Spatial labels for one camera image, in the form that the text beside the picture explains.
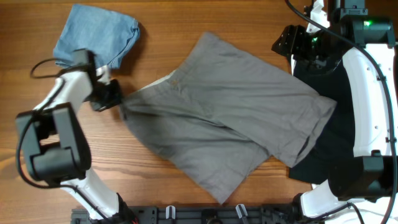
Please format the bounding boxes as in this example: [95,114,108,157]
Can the white garment under pile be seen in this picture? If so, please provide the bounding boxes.
[289,56,397,224]

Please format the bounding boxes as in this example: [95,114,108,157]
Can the left white rail clip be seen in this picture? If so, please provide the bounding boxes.
[165,205,176,220]

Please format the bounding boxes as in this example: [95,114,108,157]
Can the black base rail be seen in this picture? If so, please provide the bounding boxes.
[70,203,299,224]

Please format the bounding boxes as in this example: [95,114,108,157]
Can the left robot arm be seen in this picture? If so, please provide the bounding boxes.
[16,49,139,223]

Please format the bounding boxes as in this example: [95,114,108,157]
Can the folded blue denim shorts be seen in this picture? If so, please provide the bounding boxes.
[53,4,141,70]

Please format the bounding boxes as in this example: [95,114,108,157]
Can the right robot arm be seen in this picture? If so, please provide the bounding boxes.
[272,1,397,223]

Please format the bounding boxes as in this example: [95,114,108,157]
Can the black shorts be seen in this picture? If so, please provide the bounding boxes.
[289,63,355,184]

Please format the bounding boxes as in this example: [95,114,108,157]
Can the right white rail clip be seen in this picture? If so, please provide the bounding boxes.
[235,204,248,219]

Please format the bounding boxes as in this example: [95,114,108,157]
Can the grey khaki shorts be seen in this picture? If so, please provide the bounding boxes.
[120,32,336,203]

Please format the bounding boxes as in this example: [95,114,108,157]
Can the white rail clip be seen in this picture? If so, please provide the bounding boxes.
[165,205,176,220]
[235,204,248,219]

